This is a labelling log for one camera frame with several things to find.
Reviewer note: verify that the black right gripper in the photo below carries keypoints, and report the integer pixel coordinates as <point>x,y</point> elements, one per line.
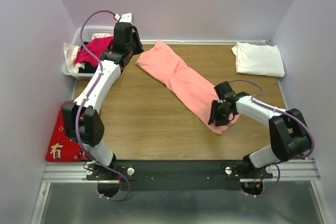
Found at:
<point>220,120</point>

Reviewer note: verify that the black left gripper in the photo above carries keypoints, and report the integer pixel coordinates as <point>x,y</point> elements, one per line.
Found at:
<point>136,36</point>

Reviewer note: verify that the salmon pink t shirt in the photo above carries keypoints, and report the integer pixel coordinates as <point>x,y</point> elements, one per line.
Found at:
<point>193,90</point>

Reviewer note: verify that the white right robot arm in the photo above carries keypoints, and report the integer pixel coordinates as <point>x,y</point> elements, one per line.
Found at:
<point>288,131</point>

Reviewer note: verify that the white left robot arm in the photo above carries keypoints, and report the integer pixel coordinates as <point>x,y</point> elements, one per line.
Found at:
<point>81,117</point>

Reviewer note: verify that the magenta t shirt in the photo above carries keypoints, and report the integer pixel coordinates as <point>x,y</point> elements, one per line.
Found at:
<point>103,44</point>

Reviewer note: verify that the white plastic laundry basket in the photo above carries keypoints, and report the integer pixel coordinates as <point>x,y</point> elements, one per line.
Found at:
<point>88,31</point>

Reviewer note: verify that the black garment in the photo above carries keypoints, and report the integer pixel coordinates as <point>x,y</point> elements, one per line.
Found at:
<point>86,69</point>

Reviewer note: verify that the cream white garment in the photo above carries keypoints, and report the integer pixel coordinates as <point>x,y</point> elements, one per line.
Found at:
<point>70,53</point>

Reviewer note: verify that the folded white t shirt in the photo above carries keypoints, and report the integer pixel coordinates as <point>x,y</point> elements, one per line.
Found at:
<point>261,60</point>

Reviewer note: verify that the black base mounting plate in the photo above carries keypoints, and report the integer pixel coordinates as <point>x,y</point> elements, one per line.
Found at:
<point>172,175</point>

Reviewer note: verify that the red printed cloth bag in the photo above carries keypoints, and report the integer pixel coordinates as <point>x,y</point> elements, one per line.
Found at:
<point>61,148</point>

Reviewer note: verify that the aluminium frame rail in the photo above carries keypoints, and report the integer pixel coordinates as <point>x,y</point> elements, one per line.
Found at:
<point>67,197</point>

